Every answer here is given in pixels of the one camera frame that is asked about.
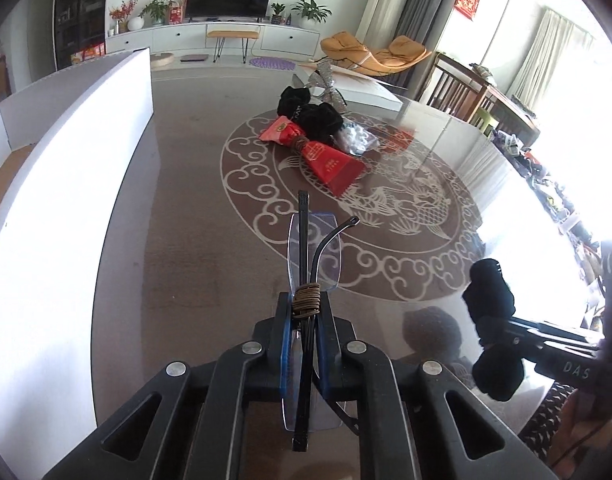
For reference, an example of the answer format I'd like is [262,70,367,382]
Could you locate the orange lounge chair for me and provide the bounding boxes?
[319,31,433,79]

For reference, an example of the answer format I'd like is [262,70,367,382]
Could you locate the sheer window curtain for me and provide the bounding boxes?
[506,7,594,111]

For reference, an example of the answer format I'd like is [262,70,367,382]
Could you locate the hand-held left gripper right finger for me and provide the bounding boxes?
[313,294,560,480]

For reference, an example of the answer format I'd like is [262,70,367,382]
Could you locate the person's right hand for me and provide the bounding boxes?
[553,385,612,467]

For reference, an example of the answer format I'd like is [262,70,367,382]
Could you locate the purple floor mat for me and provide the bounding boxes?
[249,57,298,72]

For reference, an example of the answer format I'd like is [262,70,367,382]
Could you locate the black fuzzy cloth bundle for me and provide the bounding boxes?
[278,85,345,147]

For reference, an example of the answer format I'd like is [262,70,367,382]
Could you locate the white vase with red flowers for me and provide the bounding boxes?
[108,0,145,33]

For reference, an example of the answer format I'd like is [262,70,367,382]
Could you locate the grey curtain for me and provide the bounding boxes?
[392,0,473,103]

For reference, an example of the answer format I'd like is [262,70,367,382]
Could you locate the leafy potted plant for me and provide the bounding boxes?
[139,0,175,27]

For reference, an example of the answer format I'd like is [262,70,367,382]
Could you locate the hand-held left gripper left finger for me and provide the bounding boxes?
[41,292,294,480]

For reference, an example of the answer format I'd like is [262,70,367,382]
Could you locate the dark display cabinet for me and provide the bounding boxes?
[52,0,110,70]

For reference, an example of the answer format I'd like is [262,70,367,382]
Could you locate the silver sequin bow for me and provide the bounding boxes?
[306,59,348,109]

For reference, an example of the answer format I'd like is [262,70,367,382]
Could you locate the orange top bench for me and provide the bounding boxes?
[206,29,262,64]

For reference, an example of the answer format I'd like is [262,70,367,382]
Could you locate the red packet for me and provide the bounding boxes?
[258,115,365,197]

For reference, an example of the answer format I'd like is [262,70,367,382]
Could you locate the wooden chair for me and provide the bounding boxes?
[428,51,543,147]

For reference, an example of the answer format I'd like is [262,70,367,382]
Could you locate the large potted green plant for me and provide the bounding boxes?
[290,0,333,30]

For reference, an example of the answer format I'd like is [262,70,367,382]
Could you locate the flat white box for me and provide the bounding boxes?
[293,62,405,112]

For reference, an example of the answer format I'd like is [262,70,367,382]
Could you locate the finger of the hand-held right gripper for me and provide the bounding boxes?
[486,337,601,392]
[503,316,606,350]

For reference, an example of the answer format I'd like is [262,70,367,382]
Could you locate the white television cabinet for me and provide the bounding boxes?
[105,19,323,59]

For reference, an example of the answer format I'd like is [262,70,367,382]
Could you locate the pile of small clutter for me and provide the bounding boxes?
[491,127,604,261]

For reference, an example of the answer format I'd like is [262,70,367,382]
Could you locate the rimless glasses with black temples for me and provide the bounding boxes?
[282,190,362,451]

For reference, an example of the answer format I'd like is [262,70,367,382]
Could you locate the large white box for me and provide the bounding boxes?
[0,47,160,463]

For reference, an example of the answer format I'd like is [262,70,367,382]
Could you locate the red wall decoration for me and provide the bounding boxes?
[455,0,483,21]

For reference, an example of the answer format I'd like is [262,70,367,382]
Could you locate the black sock bundle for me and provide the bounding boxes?
[461,257,528,402]

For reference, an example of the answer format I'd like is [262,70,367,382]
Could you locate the bag of white beads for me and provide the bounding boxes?
[335,121,380,157]

